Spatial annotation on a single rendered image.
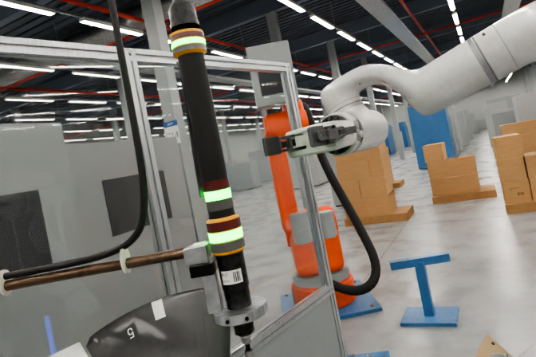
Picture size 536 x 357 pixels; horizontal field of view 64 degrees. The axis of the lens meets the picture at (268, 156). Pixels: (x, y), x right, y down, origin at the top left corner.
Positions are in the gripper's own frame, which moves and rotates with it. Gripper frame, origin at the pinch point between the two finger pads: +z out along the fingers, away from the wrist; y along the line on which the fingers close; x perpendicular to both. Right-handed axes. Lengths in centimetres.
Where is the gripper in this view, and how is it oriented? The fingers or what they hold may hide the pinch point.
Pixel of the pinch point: (289, 142)
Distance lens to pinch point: 69.7
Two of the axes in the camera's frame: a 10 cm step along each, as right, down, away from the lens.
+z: -6.1, 1.2, -7.9
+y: -7.7, 1.6, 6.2
